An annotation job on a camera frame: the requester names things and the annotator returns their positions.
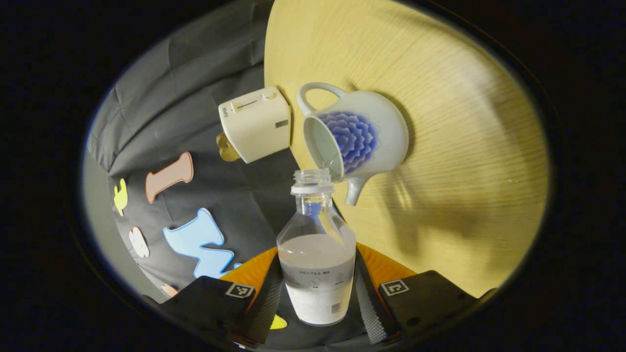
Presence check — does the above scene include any white blue-patterned teacup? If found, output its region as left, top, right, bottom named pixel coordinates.
left=297, top=82, right=410, bottom=206

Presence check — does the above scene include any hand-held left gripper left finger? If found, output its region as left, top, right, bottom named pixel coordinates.
left=142, top=246, right=285, bottom=349

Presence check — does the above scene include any white toaster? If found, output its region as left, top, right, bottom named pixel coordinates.
left=218, top=87, right=292, bottom=164

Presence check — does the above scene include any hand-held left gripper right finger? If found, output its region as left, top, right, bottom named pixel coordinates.
left=353, top=243, right=497, bottom=345

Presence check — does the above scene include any clear plastic water bottle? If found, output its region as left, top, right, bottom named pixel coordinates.
left=276, top=169, right=357, bottom=327

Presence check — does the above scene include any brown toast slice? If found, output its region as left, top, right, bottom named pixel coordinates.
left=217, top=132, right=241, bottom=162

